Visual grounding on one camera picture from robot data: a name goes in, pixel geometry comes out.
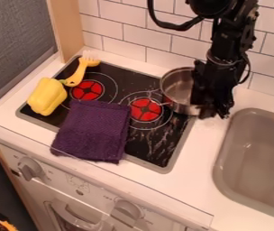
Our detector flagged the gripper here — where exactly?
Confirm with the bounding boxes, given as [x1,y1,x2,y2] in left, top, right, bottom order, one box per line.
[188,51,251,119]

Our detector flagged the silver pot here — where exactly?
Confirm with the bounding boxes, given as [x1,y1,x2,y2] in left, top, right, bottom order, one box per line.
[159,66,204,116]

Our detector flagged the toy sink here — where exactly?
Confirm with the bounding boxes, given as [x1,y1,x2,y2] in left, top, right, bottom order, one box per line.
[211,107,274,224]

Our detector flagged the toy stove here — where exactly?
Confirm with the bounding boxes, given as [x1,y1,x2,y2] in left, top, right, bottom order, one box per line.
[15,55,197,175]

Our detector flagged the purple cloth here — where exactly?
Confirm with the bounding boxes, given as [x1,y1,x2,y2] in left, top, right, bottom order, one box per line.
[49,99,132,165]

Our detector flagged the yellow brush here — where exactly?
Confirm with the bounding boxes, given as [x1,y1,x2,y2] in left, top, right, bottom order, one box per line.
[63,50,103,88]

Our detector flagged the yellow toy pepper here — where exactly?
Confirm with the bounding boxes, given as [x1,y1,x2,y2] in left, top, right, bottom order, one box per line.
[26,77,69,117]

